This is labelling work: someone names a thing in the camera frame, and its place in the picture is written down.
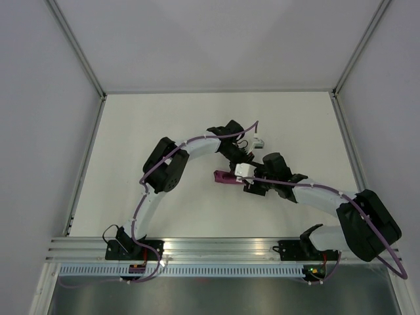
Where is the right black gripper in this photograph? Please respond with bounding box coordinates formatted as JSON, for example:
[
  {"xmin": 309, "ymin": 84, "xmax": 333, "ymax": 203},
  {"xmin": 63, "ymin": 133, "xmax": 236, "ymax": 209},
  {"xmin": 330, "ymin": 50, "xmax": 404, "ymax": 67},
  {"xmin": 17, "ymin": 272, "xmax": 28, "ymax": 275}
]
[{"xmin": 243, "ymin": 161, "xmax": 278, "ymax": 196}]

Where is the purple cloth napkin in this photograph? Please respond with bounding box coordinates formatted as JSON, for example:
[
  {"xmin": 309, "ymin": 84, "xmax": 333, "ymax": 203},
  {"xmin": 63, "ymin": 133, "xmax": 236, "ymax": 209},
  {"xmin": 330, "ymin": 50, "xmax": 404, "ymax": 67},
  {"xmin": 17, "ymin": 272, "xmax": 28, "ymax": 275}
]
[{"xmin": 213, "ymin": 170, "xmax": 244, "ymax": 186}]

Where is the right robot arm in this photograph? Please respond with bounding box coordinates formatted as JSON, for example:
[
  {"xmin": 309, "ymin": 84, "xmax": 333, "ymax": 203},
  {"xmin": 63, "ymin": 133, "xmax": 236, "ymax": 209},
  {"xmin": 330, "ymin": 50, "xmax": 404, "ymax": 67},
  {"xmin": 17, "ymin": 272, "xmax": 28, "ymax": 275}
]
[{"xmin": 234, "ymin": 152, "xmax": 402, "ymax": 262}]

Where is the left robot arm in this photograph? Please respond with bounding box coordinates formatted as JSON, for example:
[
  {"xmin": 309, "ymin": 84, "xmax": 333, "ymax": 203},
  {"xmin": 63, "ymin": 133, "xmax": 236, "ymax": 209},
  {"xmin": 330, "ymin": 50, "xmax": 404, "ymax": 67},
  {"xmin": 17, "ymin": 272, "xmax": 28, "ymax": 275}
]
[{"xmin": 105, "ymin": 120, "xmax": 259, "ymax": 261}]

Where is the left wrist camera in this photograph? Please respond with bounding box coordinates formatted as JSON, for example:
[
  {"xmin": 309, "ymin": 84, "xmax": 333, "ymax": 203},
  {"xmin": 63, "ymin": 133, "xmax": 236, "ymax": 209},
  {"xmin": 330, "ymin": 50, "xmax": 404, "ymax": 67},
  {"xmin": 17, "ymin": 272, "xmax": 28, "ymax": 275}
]
[{"xmin": 250, "ymin": 133, "xmax": 265, "ymax": 151}]

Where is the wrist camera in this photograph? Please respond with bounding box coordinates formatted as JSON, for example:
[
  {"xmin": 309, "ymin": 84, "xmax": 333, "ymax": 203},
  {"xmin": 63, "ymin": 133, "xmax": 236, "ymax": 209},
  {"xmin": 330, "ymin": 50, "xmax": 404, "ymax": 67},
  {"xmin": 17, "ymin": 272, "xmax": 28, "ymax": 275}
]
[
  {"xmin": 250, "ymin": 133, "xmax": 265, "ymax": 151},
  {"xmin": 234, "ymin": 163, "xmax": 256, "ymax": 184}
]

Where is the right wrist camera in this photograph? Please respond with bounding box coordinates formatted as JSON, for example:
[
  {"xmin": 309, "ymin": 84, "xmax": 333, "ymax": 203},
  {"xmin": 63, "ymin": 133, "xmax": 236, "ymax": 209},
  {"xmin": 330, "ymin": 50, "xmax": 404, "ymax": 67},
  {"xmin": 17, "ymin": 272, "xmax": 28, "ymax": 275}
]
[{"xmin": 234, "ymin": 163, "xmax": 256, "ymax": 184}]

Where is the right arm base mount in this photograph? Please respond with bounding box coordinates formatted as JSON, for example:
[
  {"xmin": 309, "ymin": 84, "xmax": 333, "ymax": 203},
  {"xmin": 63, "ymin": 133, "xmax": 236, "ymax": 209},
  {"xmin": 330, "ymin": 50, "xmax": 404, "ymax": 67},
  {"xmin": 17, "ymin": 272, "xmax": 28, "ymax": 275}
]
[{"xmin": 272, "ymin": 240, "xmax": 339, "ymax": 280}]

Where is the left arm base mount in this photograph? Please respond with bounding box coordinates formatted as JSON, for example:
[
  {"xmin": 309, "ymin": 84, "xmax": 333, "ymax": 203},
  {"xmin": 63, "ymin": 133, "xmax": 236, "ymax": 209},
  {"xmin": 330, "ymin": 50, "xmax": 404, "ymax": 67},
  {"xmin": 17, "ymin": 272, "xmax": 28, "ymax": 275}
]
[{"xmin": 105, "ymin": 238, "xmax": 165, "ymax": 268}]

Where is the right aluminium frame post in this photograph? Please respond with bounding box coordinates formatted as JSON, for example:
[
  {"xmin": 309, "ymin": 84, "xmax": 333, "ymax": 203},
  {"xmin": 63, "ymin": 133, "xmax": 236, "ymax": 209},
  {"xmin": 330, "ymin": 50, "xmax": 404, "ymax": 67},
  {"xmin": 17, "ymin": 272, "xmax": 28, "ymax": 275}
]
[{"xmin": 331, "ymin": 0, "xmax": 394, "ymax": 98}]

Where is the aluminium frame post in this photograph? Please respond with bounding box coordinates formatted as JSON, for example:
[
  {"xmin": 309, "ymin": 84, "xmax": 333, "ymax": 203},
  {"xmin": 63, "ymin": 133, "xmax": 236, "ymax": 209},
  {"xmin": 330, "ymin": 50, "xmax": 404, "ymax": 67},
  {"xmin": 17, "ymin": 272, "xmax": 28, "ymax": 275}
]
[
  {"xmin": 45, "ymin": 0, "xmax": 108, "ymax": 99},
  {"xmin": 331, "ymin": 0, "xmax": 394, "ymax": 98}
]

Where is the aluminium mounting rail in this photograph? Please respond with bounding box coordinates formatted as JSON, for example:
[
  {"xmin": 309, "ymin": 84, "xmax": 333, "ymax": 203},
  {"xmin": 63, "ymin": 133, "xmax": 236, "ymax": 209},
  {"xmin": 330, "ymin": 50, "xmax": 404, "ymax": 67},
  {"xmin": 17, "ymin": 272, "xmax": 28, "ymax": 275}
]
[{"xmin": 45, "ymin": 238, "xmax": 403, "ymax": 265}]

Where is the white slotted cable duct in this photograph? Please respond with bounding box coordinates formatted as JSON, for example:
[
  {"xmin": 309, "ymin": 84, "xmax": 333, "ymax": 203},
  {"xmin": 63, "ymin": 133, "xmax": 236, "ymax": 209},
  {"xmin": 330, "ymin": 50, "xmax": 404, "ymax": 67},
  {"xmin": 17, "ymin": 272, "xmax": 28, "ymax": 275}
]
[{"xmin": 59, "ymin": 263, "xmax": 304, "ymax": 278}]

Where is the left aluminium frame post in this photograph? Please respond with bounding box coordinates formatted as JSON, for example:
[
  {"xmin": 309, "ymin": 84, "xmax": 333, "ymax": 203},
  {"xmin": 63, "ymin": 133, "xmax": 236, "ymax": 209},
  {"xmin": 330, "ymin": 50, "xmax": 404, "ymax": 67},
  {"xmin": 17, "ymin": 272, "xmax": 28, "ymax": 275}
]
[{"xmin": 45, "ymin": 0, "xmax": 108, "ymax": 99}]

